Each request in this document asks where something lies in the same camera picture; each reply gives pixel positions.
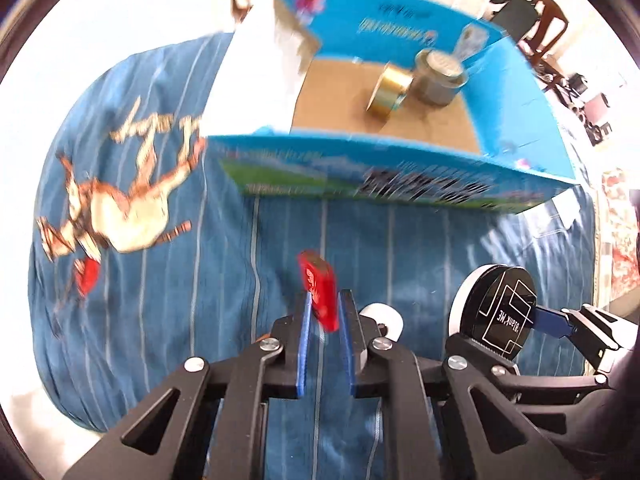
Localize orange floral pillow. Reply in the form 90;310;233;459
599;167;640;302

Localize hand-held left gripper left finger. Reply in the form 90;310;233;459
62;290;315;480

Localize blue striped printed blanket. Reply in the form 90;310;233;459
27;32;601;480

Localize blue cardboard box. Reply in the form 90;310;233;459
199;0;582;217

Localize small white cup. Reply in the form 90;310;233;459
359;302;404;350

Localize black round tin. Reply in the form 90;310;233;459
448;263;539;362

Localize round metal tin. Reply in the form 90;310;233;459
410;48;469;107

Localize wooden chair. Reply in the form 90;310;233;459
520;0;572;63

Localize pink suitcase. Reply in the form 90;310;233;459
582;92;614;122

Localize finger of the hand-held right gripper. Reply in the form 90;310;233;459
530;302;640;376
490;364;613;403

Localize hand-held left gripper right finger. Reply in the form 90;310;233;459
338;289;581;480

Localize red rectangular box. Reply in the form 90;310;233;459
297;250;342;334

